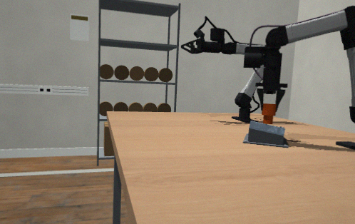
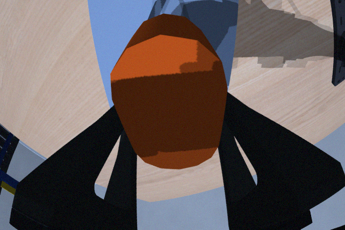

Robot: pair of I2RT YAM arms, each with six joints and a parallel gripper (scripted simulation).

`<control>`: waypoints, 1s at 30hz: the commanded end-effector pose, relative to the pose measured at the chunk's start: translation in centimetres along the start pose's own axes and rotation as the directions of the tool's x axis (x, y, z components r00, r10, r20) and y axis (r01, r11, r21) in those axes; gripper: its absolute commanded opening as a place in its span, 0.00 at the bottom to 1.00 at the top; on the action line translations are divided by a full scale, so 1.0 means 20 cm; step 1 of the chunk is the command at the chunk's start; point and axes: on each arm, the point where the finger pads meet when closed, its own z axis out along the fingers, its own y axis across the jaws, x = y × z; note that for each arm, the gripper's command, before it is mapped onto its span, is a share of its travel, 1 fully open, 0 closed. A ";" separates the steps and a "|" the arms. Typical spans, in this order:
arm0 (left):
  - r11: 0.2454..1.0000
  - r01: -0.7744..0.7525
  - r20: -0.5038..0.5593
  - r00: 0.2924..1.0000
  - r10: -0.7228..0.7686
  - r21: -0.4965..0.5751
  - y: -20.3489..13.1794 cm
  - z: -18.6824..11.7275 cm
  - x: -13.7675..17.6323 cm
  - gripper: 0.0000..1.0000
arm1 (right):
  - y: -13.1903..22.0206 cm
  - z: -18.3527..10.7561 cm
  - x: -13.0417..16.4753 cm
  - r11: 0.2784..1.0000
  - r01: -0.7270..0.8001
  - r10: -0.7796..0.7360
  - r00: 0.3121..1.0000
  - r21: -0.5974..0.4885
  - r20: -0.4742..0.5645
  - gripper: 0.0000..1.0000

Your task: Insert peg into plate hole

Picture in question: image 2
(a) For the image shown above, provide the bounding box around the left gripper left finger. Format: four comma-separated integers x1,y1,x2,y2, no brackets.
12,105,138,230

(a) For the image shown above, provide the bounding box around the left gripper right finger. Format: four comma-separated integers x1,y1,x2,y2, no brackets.
218,92,345,230

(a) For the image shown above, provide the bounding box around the light blue flat plate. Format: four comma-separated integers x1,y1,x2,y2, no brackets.
88,0,239,108

